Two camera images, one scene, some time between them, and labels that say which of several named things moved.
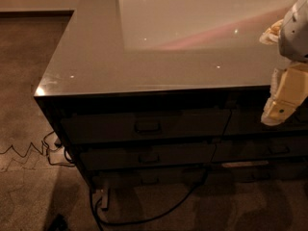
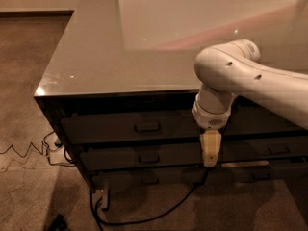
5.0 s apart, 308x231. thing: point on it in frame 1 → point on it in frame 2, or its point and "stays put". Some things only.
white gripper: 295,33 → 210,119
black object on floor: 59,223 stays put
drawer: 147,127 stays put
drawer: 255,173 stays put
